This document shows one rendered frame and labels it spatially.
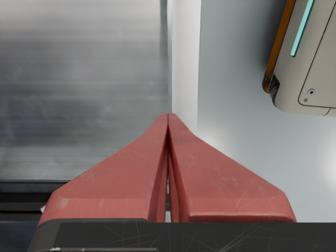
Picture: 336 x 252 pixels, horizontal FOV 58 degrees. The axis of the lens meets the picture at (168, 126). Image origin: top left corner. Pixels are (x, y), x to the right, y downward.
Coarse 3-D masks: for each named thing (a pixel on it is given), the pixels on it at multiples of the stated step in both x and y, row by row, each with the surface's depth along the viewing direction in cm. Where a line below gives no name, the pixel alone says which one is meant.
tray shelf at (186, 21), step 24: (192, 0) 29; (192, 24) 31; (192, 48) 32; (192, 72) 34; (192, 96) 35; (192, 120) 37; (0, 192) 46; (24, 192) 46; (48, 192) 46; (168, 192) 45; (168, 216) 48
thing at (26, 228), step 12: (0, 216) 45; (12, 216) 45; (24, 216) 45; (36, 216) 44; (0, 228) 51; (12, 228) 50; (24, 228) 50; (0, 240) 53; (12, 240) 52; (24, 240) 52
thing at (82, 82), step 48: (0, 0) 30; (48, 0) 29; (96, 0) 29; (144, 0) 29; (0, 48) 32; (48, 48) 32; (96, 48) 32; (144, 48) 32; (0, 96) 36; (48, 96) 36; (96, 96) 35; (144, 96) 35; (0, 144) 40; (48, 144) 40; (96, 144) 40
